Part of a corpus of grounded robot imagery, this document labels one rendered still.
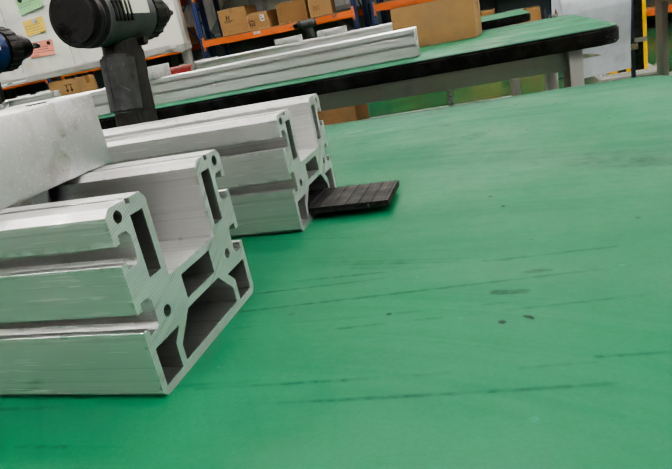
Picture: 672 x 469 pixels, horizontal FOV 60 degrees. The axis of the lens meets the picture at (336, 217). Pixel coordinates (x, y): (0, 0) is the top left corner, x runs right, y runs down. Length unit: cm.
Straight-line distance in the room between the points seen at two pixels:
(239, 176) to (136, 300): 19
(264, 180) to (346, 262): 10
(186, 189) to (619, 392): 21
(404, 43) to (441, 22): 45
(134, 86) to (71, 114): 33
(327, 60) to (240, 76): 29
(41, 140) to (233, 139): 14
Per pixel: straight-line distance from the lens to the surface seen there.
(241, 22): 1062
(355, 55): 186
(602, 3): 382
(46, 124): 33
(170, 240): 32
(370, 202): 43
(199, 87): 202
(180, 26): 344
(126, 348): 26
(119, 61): 66
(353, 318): 29
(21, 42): 91
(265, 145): 42
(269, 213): 42
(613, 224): 36
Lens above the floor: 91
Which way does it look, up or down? 18 degrees down
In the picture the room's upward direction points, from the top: 12 degrees counter-clockwise
